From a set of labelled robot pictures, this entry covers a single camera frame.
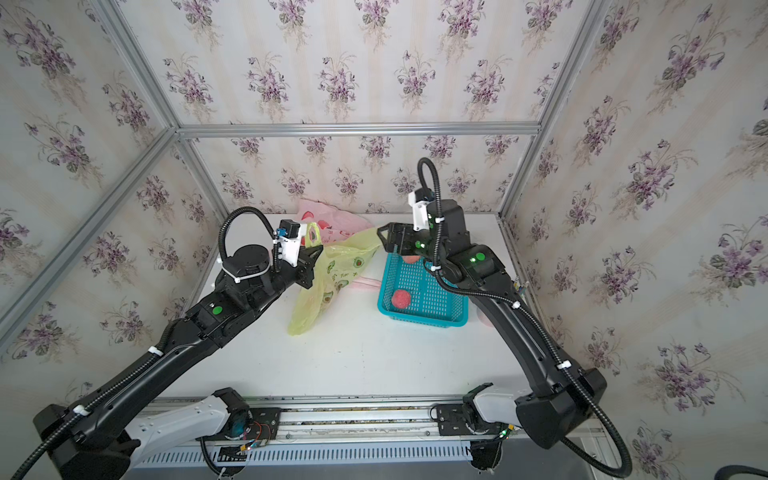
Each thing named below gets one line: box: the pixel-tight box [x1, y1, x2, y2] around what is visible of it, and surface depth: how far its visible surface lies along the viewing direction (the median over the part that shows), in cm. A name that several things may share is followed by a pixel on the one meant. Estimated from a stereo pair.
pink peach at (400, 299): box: [392, 289, 410, 309], surface depth 93 cm
